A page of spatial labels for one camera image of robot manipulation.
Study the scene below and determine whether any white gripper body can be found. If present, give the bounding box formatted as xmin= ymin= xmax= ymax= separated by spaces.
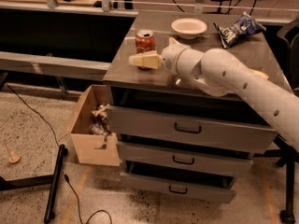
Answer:
xmin=162 ymin=44 xmax=192 ymax=75

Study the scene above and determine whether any red coke can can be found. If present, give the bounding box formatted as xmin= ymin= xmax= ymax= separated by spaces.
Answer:
xmin=135 ymin=29 xmax=158 ymax=71

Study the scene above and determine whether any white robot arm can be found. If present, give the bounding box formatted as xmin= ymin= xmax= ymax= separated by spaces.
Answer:
xmin=129 ymin=38 xmax=299 ymax=149

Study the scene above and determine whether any white paper bowl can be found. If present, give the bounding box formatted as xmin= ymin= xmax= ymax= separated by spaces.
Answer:
xmin=171 ymin=18 xmax=207 ymax=40

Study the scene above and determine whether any top grey drawer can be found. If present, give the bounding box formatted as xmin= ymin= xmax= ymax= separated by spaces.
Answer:
xmin=107 ymin=105 xmax=278 ymax=153

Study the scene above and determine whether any grey drawer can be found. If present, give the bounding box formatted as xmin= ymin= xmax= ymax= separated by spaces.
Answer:
xmin=118 ymin=141 xmax=253 ymax=177
xmin=107 ymin=105 xmax=278 ymax=153
xmin=121 ymin=173 xmax=236 ymax=203

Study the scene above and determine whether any blue chip bag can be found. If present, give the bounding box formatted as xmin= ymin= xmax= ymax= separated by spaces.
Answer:
xmin=213 ymin=12 xmax=266 ymax=49

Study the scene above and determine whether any yellow sponge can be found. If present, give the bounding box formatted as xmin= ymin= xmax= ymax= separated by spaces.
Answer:
xmin=252 ymin=70 xmax=269 ymax=80

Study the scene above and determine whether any trash in cardboard box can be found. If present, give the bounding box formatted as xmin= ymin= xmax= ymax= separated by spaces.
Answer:
xmin=89 ymin=105 xmax=111 ymax=135

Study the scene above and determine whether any grey drawer cabinet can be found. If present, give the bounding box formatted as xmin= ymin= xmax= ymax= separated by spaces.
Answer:
xmin=104 ymin=11 xmax=293 ymax=190

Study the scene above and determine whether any middle grey drawer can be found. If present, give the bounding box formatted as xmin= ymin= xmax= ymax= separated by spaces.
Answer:
xmin=118 ymin=141 xmax=253 ymax=177

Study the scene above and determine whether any cardboard box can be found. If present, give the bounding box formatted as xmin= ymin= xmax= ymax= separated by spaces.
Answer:
xmin=59 ymin=85 xmax=120 ymax=166

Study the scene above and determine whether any bottom grey drawer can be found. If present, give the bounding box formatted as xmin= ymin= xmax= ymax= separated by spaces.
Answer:
xmin=121 ymin=173 xmax=236 ymax=203

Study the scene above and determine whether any black stand leg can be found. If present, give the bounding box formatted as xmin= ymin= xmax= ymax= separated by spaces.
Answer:
xmin=0 ymin=144 xmax=68 ymax=224

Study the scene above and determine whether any small wooden floor cone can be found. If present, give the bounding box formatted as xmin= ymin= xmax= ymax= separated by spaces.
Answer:
xmin=5 ymin=145 xmax=21 ymax=164

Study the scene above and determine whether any grey metal rail beam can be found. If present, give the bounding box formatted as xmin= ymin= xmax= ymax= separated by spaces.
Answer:
xmin=0 ymin=51 xmax=110 ymax=81

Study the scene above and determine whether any black floor cable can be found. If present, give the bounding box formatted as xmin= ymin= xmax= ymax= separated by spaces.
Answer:
xmin=5 ymin=83 xmax=113 ymax=224

